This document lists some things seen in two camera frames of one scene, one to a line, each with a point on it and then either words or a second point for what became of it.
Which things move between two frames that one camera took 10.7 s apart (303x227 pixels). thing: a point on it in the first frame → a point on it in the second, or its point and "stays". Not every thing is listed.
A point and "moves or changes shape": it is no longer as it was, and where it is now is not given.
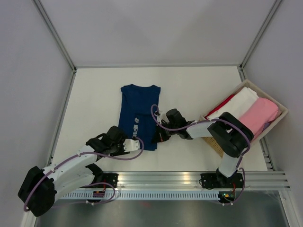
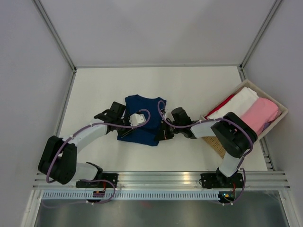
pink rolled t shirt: [263, 111] stays
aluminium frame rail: [192, 180] stays
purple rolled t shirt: [266, 125] stays
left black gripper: [121, 152] → [121, 134]
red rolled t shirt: [218, 106] stays
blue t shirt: [136, 117] moves or changes shape
